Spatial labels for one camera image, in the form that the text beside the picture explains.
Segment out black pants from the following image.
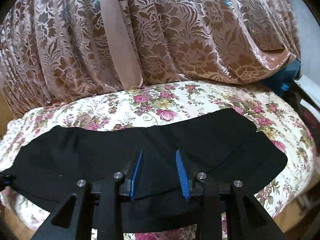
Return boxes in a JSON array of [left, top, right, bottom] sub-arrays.
[[1, 108, 287, 239]]

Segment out floral quilted bedspread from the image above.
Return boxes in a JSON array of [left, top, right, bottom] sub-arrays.
[[0, 80, 318, 240]]

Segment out blue bag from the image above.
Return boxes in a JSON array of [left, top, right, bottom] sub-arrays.
[[260, 59, 302, 97]]

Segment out brown floral curtain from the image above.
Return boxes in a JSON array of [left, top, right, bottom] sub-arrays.
[[1, 0, 300, 118]]

